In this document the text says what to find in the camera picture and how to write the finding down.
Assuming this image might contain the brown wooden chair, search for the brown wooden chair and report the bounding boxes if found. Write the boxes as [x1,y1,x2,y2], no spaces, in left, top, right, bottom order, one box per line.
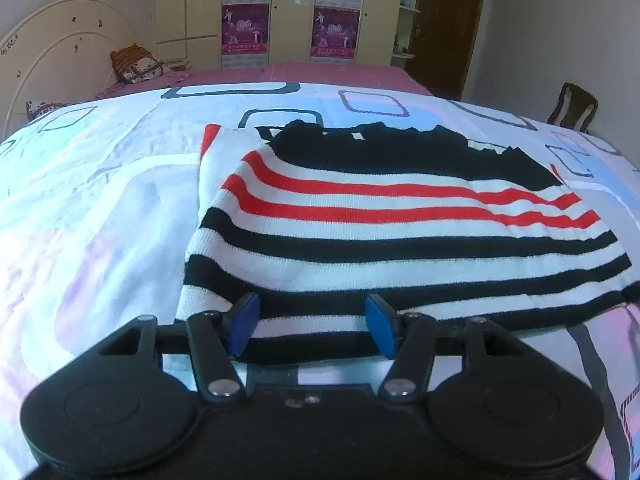
[546,82,600,134]

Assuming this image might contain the cream corner shelf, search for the cream corner shelf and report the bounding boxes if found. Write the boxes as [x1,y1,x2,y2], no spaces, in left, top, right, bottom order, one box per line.
[392,0,427,61]

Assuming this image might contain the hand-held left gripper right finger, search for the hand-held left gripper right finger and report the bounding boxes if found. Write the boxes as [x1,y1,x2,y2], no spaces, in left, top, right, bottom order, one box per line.
[365,294,526,405]

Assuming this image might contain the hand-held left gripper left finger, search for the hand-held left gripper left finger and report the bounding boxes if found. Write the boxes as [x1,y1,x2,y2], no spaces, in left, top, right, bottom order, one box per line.
[97,292,262,405]

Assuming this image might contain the brown wooden door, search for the brown wooden door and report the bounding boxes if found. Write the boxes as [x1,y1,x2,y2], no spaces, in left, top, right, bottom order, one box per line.
[405,0,489,101]

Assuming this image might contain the white dotted pillow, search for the white dotted pillow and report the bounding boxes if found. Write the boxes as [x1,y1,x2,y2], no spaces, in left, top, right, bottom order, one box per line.
[26,101,77,121]

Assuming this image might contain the pink bed sheet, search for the pink bed sheet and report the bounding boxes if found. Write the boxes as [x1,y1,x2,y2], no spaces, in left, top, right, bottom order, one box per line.
[95,62,434,101]

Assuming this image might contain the cream wardrobe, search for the cream wardrobe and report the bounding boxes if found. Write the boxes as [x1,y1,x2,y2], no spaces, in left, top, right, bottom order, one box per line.
[154,0,427,69]

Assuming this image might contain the striped knit sweater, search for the striped knit sweater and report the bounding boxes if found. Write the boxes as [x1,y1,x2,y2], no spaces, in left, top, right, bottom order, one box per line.
[173,120,640,367]

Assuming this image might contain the orange patterned pillow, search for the orange patterned pillow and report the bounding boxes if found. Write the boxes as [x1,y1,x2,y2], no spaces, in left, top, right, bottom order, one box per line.
[110,45,174,85]

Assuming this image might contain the patterned bed blanket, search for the patterned bed blanket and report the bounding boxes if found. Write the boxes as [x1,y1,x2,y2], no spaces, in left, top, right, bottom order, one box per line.
[0,81,640,480]

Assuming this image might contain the cream bed headboard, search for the cream bed headboard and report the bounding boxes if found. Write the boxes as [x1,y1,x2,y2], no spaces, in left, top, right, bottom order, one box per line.
[0,0,152,141]

